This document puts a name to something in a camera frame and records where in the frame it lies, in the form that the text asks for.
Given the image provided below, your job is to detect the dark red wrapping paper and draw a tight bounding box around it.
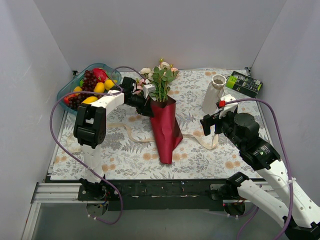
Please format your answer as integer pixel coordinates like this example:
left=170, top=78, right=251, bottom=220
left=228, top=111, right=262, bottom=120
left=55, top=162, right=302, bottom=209
left=150, top=97, right=183, bottom=165

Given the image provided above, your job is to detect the cream printed ribbon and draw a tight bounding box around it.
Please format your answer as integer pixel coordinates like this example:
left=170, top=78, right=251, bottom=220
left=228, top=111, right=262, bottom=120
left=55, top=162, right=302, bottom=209
left=66, top=122, right=219, bottom=153

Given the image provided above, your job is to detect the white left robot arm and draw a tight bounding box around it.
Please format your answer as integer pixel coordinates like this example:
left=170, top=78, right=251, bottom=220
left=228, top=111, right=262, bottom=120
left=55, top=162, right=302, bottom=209
left=73, top=77, right=155, bottom=200

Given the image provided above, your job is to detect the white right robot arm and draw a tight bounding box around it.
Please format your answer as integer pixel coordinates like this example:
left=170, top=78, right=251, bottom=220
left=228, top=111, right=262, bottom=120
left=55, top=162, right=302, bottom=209
left=200, top=111, right=320, bottom=240

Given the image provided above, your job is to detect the white ribbed ceramic vase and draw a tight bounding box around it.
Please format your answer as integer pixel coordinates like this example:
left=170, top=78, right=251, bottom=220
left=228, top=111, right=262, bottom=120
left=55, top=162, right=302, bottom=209
left=202, top=74, right=227, bottom=115

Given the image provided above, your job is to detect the artificial pink flower bouquet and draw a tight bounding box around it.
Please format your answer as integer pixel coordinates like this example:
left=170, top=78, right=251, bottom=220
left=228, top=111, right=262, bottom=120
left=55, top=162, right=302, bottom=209
left=136, top=58, right=180, bottom=102

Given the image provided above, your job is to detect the yellow lemon right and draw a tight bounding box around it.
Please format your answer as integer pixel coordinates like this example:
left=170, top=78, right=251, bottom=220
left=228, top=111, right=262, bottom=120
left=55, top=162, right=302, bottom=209
left=104, top=79, right=117, bottom=91

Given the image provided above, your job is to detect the yellow lemon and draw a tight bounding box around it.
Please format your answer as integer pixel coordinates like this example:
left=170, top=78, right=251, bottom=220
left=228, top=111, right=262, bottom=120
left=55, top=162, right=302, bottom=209
left=104, top=79, right=117, bottom=91
left=93, top=82, right=105, bottom=93

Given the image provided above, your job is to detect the teal plastic fruit tray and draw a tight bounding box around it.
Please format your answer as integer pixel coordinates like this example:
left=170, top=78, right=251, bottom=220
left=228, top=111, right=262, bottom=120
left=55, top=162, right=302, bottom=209
left=56, top=63, right=123, bottom=100

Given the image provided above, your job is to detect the yellow lemon middle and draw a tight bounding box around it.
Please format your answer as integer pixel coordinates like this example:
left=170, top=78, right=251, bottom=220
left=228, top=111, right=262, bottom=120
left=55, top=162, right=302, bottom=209
left=93, top=82, right=105, bottom=93

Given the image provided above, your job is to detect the floral patterned table mat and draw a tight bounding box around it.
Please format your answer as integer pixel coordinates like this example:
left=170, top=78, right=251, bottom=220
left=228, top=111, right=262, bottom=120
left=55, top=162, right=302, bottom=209
left=49, top=69, right=278, bottom=181

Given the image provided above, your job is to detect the red dragon fruit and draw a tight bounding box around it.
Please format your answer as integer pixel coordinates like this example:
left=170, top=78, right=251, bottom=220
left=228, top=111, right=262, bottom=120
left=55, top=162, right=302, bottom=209
left=92, top=68, right=110, bottom=83

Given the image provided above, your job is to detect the black green product box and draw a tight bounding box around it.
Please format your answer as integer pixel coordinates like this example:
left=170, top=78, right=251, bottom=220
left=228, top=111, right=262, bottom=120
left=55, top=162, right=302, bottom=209
left=225, top=71, right=263, bottom=98

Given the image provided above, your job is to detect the yellow mango front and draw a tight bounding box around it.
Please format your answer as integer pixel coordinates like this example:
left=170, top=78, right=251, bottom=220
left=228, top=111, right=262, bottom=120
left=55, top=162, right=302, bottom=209
left=81, top=96, right=98, bottom=104

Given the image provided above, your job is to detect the purple grape bunch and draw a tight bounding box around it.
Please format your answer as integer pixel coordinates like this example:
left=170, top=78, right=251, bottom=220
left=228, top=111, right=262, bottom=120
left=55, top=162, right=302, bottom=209
left=68, top=70, right=98, bottom=110

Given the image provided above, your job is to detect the small orange fruit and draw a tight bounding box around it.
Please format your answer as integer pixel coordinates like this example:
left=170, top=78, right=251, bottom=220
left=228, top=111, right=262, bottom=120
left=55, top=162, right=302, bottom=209
left=73, top=86, right=82, bottom=94

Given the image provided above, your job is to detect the red apple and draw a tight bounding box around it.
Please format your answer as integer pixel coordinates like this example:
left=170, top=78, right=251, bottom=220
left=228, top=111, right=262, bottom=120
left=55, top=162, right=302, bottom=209
left=63, top=94, right=75, bottom=106

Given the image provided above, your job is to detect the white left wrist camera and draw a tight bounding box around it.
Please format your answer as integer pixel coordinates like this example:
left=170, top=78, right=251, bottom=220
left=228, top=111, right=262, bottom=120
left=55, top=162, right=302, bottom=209
left=142, top=84, right=156, bottom=99

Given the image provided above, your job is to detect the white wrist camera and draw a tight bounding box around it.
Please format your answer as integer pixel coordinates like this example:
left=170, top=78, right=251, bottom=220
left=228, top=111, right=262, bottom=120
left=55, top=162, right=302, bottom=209
left=142, top=84, right=156, bottom=99
left=216, top=94, right=238, bottom=119

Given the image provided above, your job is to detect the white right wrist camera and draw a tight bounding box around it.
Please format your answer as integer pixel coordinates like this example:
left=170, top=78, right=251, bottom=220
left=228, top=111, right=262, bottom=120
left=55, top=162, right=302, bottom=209
left=216, top=94, right=238, bottom=119

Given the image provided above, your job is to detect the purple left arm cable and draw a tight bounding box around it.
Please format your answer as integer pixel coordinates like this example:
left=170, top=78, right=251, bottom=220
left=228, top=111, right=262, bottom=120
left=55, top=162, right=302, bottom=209
left=49, top=65, right=148, bottom=225

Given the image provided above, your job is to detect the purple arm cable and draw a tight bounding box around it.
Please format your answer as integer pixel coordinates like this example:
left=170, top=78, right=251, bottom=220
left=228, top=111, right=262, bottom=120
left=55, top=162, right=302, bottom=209
left=224, top=97, right=295, bottom=240
left=49, top=65, right=148, bottom=225

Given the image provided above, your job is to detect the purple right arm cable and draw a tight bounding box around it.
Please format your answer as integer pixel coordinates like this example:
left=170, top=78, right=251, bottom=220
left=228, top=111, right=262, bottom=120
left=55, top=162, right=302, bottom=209
left=224, top=97, right=295, bottom=240

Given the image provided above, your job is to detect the aluminium frame rail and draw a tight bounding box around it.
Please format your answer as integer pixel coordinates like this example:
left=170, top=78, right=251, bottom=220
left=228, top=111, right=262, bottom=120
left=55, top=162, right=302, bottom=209
left=21, top=182, right=88, bottom=240

